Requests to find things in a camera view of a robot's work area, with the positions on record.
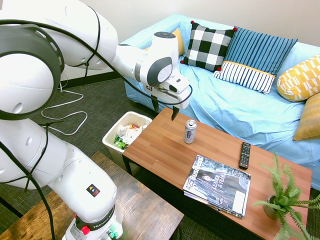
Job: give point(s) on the black remote control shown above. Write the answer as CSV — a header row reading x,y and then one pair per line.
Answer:
x,y
245,155

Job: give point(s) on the orange red wrapper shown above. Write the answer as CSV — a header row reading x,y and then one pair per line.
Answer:
x,y
135,126

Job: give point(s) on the black wall baseboard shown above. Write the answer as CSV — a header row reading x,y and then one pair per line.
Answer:
x,y
100,78

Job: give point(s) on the silver drink can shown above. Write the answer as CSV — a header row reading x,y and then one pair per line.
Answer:
x,y
190,133

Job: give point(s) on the crumpled white paper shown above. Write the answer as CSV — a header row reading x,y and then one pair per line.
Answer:
x,y
130,133

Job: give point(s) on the stack of magazines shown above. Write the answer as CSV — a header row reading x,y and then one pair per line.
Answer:
x,y
217,185

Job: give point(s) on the small grey plant pot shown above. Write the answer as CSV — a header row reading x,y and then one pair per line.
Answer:
x,y
269,211

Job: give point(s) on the wooden coffee table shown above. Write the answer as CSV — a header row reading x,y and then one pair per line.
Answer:
x,y
165,150

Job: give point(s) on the blue striped pillow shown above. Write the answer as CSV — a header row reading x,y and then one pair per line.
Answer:
x,y
257,50

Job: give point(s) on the green fern plant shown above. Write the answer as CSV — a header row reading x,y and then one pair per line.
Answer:
x,y
285,197

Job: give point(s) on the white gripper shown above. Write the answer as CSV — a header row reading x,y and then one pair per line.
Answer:
x,y
178,98

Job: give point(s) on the rustic wooden robot table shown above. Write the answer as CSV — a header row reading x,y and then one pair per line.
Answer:
x,y
145,210

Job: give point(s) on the yellow white patterned pillow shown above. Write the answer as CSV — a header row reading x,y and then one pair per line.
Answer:
x,y
300,80

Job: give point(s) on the green snack wrapper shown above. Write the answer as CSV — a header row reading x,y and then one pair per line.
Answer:
x,y
120,143

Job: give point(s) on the black floor strip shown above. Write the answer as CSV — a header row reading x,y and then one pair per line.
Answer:
x,y
11,207

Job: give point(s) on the mustard woven pillow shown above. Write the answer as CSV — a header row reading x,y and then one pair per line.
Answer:
x,y
180,42
310,120

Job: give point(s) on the black white checkered pillow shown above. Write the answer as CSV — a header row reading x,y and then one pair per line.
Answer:
x,y
207,46

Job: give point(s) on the light blue covered sofa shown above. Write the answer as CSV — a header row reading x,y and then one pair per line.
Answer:
x,y
225,112

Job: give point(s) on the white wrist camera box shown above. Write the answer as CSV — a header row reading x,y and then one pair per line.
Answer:
x,y
176,83

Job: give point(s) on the white plastic trash bin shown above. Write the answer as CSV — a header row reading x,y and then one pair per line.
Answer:
x,y
110,141

